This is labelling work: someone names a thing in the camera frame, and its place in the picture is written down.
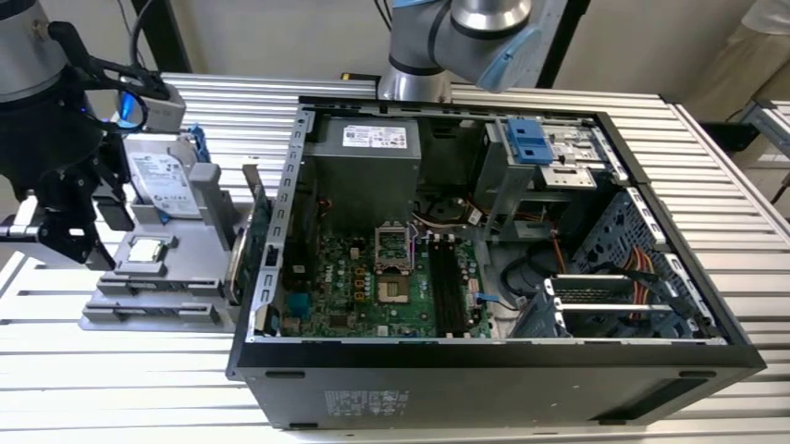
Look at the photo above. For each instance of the grey power supply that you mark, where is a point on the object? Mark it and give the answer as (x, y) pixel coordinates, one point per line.
(365, 194)

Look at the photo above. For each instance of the black RAM slot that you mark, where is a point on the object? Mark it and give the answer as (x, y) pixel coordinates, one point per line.
(461, 287)
(446, 287)
(438, 287)
(453, 287)

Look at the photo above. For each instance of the black floor box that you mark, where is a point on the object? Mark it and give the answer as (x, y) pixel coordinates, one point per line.
(732, 136)

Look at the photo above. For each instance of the green motherboard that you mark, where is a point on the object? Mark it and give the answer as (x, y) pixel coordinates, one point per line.
(346, 305)

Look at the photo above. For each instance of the yellow black table clamp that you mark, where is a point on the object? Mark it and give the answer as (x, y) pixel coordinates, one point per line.
(365, 77)

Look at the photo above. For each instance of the blue RAM stick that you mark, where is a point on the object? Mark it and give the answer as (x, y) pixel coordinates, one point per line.
(151, 311)

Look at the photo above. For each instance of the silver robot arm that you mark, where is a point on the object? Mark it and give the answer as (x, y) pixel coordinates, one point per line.
(487, 28)

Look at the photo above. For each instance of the black vertical post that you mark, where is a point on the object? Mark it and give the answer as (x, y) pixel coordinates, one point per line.
(167, 37)
(563, 46)

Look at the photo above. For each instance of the blue drive latch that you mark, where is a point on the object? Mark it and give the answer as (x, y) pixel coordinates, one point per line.
(527, 139)

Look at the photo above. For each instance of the silver CPU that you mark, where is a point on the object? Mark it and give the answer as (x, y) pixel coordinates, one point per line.
(146, 250)

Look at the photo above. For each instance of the grey parts rack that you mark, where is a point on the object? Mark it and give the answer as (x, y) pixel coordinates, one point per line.
(198, 263)

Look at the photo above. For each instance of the CPU socket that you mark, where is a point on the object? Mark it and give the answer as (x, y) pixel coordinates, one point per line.
(394, 289)

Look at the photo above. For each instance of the black PC case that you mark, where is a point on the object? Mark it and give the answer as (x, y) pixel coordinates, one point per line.
(433, 393)

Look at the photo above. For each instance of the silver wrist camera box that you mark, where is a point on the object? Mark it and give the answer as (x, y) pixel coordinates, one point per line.
(15, 229)
(166, 111)

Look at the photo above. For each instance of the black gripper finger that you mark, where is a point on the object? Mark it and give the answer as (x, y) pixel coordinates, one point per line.
(74, 231)
(116, 215)

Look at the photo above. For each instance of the green graphics card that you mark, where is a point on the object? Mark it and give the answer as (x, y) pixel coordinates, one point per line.
(259, 236)

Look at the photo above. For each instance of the grey metal drive cage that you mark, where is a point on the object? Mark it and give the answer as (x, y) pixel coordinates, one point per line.
(494, 185)

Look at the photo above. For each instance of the hard disk in blue carrier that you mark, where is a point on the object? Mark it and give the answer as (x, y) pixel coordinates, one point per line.
(167, 176)

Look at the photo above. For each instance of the grey disk bay bracket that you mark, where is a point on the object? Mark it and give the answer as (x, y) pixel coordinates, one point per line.
(534, 319)

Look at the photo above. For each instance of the socket locking lever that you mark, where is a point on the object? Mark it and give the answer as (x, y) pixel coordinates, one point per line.
(411, 250)

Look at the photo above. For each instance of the person in beige clothes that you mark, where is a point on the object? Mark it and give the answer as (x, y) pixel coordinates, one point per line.
(765, 55)

